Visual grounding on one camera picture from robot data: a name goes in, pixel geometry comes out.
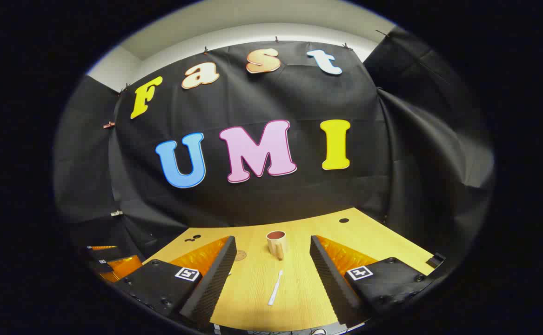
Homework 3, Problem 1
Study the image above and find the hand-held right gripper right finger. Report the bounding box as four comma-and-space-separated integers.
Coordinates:
309, 235, 436, 327

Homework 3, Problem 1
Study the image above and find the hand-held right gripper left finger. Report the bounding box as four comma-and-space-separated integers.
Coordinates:
113, 235, 237, 328

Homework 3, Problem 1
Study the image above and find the white toothbrush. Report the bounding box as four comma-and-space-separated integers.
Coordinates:
268, 269, 284, 306

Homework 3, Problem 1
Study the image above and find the beige cup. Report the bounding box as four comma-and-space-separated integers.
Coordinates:
266, 230, 287, 260

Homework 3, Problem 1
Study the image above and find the wooden desktop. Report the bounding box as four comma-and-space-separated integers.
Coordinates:
143, 208, 435, 332

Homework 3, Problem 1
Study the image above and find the black backdrop cloth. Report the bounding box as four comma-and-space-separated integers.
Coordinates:
54, 26, 495, 275

